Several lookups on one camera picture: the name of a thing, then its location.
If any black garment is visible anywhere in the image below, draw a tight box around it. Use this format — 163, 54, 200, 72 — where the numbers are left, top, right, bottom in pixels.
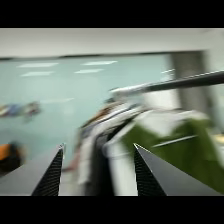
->
87, 128, 116, 197

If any heap of clothes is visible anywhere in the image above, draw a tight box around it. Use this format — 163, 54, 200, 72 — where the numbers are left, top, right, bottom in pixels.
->
71, 99, 211, 197

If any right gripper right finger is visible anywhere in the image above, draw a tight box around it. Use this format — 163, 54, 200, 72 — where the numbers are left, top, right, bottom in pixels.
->
133, 142, 224, 197

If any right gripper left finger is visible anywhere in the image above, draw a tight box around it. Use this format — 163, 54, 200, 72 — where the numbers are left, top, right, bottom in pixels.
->
0, 143, 65, 197

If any green garment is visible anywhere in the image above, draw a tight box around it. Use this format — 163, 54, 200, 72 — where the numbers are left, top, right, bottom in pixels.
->
121, 118, 224, 195

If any black clothes rail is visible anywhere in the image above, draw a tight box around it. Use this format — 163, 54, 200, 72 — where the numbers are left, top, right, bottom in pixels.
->
109, 69, 224, 98

